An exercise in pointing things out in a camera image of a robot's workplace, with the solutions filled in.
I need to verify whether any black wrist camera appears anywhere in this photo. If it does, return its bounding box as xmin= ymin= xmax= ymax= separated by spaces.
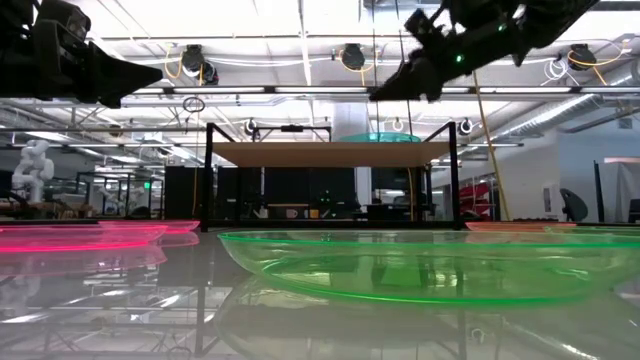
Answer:
xmin=35 ymin=0 xmax=93 ymax=45
xmin=403 ymin=7 xmax=454 ymax=51

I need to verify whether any black upright pole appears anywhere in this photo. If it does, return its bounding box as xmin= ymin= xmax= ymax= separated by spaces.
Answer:
xmin=593 ymin=159 xmax=605 ymax=224

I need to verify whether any silver ventilation duct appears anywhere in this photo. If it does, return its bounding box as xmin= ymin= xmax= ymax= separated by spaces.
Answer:
xmin=492 ymin=92 xmax=640 ymax=144

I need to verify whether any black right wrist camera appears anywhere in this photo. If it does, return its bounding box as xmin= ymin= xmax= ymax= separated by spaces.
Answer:
xmin=403 ymin=7 xmax=454 ymax=51

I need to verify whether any teal translucent plastic plate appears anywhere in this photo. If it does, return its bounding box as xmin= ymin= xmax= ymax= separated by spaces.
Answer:
xmin=338 ymin=131 xmax=422 ymax=144

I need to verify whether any red object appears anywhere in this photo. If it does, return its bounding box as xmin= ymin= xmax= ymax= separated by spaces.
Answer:
xmin=458 ymin=182 xmax=494 ymax=217

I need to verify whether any white coiled cable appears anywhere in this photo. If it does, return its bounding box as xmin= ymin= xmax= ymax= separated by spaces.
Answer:
xmin=543 ymin=57 xmax=569 ymax=81

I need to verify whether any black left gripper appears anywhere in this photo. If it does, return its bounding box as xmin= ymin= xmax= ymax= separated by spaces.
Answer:
xmin=0 ymin=19 xmax=164 ymax=109

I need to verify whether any black cabinet row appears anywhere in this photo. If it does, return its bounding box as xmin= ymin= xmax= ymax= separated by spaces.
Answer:
xmin=164 ymin=166 xmax=357 ymax=221

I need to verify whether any black overhead camera frame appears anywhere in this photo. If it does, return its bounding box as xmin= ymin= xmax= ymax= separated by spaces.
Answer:
xmin=252 ymin=124 xmax=333 ymax=144

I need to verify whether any wooden shelf board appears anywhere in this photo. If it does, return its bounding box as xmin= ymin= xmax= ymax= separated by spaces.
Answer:
xmin=212 ymin=141 xmax=451 ymax=169

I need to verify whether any pink translucent plastic plate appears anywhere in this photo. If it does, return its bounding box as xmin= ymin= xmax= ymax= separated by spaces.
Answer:
xmin=98 ymin=219 xmax=201 ymax=236
xmin=0 ymin=224 xmax=169 ymax=254

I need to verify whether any black metal shelf frame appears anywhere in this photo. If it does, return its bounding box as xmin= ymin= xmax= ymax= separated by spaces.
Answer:
xmin=199 ymin=121 xmax=464 ymax=234

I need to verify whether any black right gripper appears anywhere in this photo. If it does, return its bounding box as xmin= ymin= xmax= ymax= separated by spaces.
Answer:
xmin=369 ymin=17 xmax=529 ymax=105

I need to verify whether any white partition board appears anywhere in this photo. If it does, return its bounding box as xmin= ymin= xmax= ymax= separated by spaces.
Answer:
xmin=602 ymin=157 xmax=640 ymax=224

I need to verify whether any thin black hanging cable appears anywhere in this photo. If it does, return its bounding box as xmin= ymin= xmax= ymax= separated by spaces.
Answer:
xmin=397 ymin=29 xmax=414 ymax=126
xmin=371 ymin=0 xmax=380 ymax=129

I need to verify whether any dark office chair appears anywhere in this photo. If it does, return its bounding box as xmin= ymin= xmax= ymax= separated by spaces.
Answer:
xmin=559 ymin=187 xmax=590 ymax=223

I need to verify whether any black ceiling cable reel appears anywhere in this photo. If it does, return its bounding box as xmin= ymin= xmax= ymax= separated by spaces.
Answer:
xmin=568 ymin=43 xmax=597 ymax=71
xmin=180 ymin=43 xmax=220 ymax=86
xmin=339 ymin=43 xmax=367 ymax=71

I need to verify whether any black metal workstation frame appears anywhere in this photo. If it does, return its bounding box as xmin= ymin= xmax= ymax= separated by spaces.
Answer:
xmin=74 ymin=172 xmax=166 ymax=219

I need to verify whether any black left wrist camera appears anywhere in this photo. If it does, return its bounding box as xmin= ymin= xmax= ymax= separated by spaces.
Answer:
xmin=35 ymin=0 xmax=93 ymax=45

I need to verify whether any yellow hanging cable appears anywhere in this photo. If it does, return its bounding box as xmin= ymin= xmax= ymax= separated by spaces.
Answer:
xmin=472 ymin=69 xmax=511 ymax=222

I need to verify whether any long ceiling light bar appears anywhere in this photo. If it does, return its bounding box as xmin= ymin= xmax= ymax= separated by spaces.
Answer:
xmin=119 ymin=85 xmax=640 ymax=96

